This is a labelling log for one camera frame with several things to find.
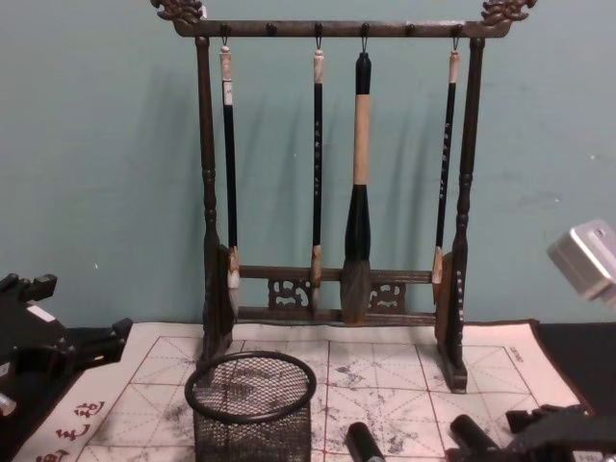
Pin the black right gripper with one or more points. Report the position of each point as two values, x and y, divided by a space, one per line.
587 440

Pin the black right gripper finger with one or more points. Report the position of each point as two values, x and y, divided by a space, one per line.
363 445

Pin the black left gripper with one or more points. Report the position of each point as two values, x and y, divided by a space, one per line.
33 346

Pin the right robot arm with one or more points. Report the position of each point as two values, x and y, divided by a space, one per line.
584 262

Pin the white felt mat red grid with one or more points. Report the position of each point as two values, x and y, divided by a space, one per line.
385 375

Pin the thin brush with paper label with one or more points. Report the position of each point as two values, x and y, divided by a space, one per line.
231 168

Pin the thin black calligraphy brush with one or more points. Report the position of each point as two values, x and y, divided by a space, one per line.
446 159
317 168

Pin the dark wooden brush rack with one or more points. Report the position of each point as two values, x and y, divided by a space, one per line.
337 30

